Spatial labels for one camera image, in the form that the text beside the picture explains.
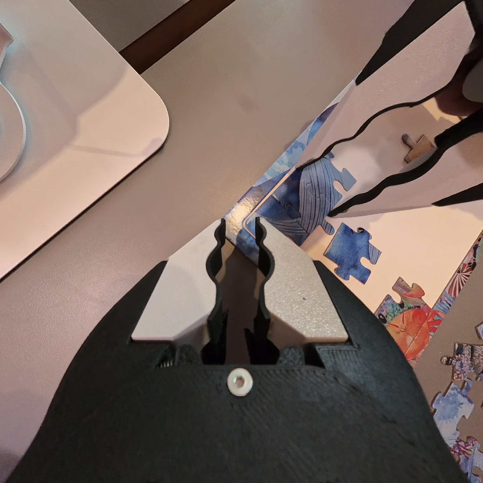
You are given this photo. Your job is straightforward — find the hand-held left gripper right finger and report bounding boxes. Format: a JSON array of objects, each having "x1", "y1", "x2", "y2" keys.
[{"x1": 245, "y1": 217, "x2": 350, "y2": 365}]

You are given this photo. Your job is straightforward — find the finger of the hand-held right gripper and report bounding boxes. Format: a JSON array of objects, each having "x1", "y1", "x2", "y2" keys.
[
  {"x1": 297, "y1": 1, "x2": 477, "y2": 167},
  {"x1": 328, "y1": 131, "x2": 483, "y2": 218}
]

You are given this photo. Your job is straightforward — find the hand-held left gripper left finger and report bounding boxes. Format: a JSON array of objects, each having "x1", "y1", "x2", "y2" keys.
[{"x1": 131, "y1": 218, "x2": 231, "y2": 365}]

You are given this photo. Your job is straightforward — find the orange pufferfish puzzle piece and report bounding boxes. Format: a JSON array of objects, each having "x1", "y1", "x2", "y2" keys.
[{"x1": 402, "y1": 134, "x2": 436, "y2": 164}]

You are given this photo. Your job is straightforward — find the dark blue puzzle piece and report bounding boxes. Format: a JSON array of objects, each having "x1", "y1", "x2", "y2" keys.
[{"x1": 324, "y1": 223, "x2": 382, "y2": 282}]

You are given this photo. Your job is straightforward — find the orange coral puzzle piece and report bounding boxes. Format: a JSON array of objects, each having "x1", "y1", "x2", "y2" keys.
[{"x1": 375, "y1": 295, "x2": 427, "y2": 363}]

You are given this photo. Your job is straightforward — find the joined blue whale puzzle section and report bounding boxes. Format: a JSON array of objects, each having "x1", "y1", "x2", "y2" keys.
[{"x1": 245, "y1": 153, "x2": 357, "y2": 246}]

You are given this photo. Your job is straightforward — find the jigsaw puzzle pieces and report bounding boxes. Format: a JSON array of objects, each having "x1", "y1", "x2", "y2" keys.
[{"x1": 432, "y1": 321, "x2": 483, "y2": 483}]

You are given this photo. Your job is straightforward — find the puzzle frame board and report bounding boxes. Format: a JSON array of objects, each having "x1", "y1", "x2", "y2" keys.
[{"x1": 224, "y1": 73, "x2": 483, "y2": 365}]

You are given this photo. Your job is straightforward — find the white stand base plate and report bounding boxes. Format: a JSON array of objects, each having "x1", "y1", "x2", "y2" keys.
[{"x1": 0, "y1": 0, "x2": 170, "y2": 280}]

